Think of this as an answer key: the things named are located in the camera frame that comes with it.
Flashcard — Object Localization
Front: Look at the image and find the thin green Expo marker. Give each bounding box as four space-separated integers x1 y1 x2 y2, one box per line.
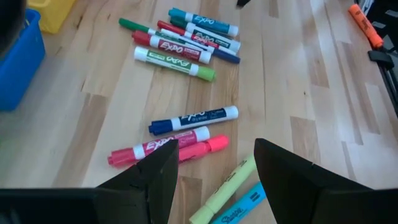
118 17 200 47

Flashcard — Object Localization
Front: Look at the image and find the pink Expo marker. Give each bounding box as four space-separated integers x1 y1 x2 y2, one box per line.
107 125 211 167

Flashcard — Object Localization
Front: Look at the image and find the blue highlighter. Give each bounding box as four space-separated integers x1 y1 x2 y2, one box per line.
211 181 267 224

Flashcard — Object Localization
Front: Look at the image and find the light green Expo marker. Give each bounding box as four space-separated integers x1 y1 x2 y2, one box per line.
134 46 217 83

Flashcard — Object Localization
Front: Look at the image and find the blue plastic basket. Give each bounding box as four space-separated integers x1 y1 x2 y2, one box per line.
0 8 47 112

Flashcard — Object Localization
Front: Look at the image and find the pink highlighter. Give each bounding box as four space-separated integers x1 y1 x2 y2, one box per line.
177 134 230 164

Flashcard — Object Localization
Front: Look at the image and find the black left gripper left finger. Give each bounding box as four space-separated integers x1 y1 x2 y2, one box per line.
0 139 180 224

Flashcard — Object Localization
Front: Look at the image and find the yellow plastic basket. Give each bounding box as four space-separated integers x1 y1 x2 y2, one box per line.
27 0 77 35

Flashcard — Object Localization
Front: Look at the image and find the thin red Expo marker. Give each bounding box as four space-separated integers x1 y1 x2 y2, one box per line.
156 20 220 49

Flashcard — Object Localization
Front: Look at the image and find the teal Expo marker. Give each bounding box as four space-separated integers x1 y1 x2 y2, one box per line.
168 7 239 38

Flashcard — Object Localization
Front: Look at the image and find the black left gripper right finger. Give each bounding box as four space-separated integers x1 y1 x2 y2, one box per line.
254 138 398 224

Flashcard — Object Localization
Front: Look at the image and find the orange highlighter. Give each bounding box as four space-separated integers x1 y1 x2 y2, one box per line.
348 3 384 50

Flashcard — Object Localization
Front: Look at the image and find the yellow highlighter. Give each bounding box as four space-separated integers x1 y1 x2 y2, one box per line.
188 153 258 224

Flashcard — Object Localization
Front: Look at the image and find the black clamp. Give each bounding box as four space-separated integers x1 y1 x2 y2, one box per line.
368 49 396 71

